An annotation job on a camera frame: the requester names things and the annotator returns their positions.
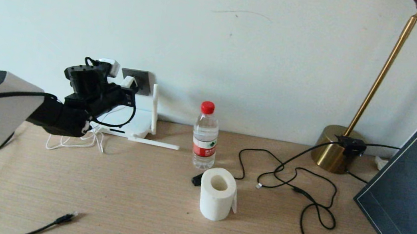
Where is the white thin adapter cord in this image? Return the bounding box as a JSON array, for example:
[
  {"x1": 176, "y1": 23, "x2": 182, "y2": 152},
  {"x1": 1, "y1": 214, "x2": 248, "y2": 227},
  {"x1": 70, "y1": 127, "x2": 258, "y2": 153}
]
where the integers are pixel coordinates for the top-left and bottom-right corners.
[{"x1": 45, "y1": 106, "x2": 109, "y2": 157}]

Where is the black network cable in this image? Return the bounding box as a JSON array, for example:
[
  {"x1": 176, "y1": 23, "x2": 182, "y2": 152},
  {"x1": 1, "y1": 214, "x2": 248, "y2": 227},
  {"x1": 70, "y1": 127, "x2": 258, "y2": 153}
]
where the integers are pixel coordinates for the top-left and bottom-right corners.
[{"x1": 16, "y1": 203, "x2": 79, "y2": 234}]

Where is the grey wall socket plate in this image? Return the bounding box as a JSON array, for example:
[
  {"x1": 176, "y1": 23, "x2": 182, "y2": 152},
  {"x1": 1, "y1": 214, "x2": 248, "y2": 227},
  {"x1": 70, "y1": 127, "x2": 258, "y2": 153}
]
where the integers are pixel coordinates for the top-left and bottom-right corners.
[{"x1": 119, "y1": 67, "x2": 154, "y2": 97}]

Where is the small white object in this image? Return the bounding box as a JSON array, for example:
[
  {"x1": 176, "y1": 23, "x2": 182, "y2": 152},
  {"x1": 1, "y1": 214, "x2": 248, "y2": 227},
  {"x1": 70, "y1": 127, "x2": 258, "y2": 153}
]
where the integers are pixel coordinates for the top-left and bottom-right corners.
[{"x1": 373, "y1": 155, "x2": 389, "y2": 171}]

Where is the black adapter on lamp base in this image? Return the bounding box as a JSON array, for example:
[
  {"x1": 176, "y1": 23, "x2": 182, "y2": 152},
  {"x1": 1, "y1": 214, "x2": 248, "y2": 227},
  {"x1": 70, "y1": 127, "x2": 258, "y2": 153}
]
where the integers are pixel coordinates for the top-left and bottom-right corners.
[{"x1": 334, "y1": 135, "x2": 368, "y2": 159}]

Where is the black USB cable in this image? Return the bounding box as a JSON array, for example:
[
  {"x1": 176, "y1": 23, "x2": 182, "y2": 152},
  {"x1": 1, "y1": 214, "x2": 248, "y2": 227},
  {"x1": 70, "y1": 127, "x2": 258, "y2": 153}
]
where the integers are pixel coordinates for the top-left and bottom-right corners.
[{"x1": 190, "y1": 141, "x2": 342, "y2": 210}]

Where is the brass desk lamp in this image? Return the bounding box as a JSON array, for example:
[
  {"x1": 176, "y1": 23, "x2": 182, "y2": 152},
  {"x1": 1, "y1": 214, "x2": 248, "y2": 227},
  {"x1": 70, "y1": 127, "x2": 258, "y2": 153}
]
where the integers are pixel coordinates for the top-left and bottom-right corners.
[{"x1": 308, "y1": 0, "x2": 417, "y2": 184}]

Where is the white power adapter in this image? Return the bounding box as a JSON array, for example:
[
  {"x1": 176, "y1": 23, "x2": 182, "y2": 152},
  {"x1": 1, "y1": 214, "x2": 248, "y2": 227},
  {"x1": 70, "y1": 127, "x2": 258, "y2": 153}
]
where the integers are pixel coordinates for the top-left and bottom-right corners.
[{"x1": 120, "y1": 75, "x2": 136, "y2": 91}]

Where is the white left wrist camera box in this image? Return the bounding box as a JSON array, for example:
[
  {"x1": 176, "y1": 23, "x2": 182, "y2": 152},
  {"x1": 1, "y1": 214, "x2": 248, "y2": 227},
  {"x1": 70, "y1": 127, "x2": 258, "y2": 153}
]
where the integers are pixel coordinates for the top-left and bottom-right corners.
[{"x1": 95, "y1": 58, "x2": 121, "y2": 79}]

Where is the thin black power cable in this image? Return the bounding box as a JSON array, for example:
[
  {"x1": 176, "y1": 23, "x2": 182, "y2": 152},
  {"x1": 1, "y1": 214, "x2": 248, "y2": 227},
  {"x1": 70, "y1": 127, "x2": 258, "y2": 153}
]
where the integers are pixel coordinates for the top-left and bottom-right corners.
[{"x1": 342, "y1": 140, "x2": 400, "y2": 188}]

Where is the white router with antennas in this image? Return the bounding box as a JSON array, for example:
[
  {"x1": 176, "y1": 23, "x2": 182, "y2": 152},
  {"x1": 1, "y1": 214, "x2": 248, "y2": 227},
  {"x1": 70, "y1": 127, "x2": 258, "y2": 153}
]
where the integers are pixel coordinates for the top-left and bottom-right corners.
[{"x1": 87, "y1": 76, "x2": 188, "y2": 151}]

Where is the white toilet paper roll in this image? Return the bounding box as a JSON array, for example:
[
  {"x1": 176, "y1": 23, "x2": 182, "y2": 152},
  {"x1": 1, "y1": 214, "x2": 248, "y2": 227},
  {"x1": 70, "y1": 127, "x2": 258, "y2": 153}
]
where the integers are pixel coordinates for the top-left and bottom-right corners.
[{"x1": 196, "y1": 165, "x2": 242, "y2": 224}]

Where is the clear water bottle red cap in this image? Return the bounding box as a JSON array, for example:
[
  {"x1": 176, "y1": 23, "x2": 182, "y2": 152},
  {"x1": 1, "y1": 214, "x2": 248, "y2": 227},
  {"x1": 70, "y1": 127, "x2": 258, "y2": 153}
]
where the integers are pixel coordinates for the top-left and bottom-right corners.
[{"x1": 189, "y1": 100, "x2": 223, "y2": 171}]

